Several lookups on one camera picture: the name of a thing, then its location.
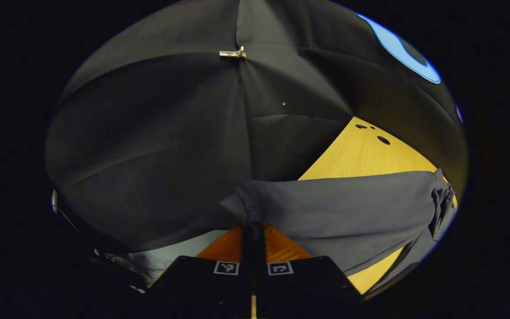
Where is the black backdrop cloth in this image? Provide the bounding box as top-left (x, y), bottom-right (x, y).
top-left (45, 0), bottom-right (469, 266)

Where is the grey shirt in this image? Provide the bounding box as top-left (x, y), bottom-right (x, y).
top-left (220, 168), bottom-right (458, 293)

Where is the black cable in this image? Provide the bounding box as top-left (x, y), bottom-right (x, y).
top-left (92, 248), bottom-right (149, 294)

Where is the silver metal clip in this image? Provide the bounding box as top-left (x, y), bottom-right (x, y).
top-left (219, 46), bottom-right (247, 60)

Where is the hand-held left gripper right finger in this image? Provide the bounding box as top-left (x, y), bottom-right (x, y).
top-left (255, 222), bottom-right (364, 318)

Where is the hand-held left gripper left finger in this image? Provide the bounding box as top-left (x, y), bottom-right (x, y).
top-left (147, 224), bottom-right (255, 318)

